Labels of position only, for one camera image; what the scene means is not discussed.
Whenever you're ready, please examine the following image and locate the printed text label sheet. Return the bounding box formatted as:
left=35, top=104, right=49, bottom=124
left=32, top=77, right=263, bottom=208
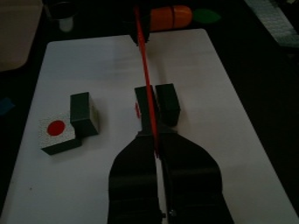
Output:
left=244, top=0, right=299, bottom=49

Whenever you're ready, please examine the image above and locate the white cutting board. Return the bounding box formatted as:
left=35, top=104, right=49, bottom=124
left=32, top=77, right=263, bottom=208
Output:
left=0, top=28, right=299, bottom=224

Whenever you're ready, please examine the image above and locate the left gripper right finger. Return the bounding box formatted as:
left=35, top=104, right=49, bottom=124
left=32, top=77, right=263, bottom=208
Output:
left=156, top=125, right=236, bottom=224

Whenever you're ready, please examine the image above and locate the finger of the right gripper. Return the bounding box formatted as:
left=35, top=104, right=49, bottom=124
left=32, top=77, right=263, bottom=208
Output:
left=49, top=0, right=76, bottom=33
left=128, top=11, right=154, bottom=46

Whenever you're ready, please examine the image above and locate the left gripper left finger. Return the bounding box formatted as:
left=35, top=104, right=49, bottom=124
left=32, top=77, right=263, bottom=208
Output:
left=107, top=130, right=164, bottom=224

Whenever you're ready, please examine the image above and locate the green toy sushi piece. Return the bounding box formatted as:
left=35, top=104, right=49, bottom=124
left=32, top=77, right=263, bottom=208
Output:
left=37, top=113, right=84, bottom=156
left=134, top=85, right=156, bottom=136
left=155, top=82, right=183, bottom=128
left=69, top=91, right=100, bottom=137

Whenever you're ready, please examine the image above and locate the orange toy carrot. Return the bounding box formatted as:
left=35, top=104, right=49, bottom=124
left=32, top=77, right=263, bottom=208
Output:
left=150, top=3, right=222, bottom=32

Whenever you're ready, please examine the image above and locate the red-edged white toy knife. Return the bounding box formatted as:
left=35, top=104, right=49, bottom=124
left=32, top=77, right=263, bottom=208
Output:
left=132, top=4, right=163, bottom=160

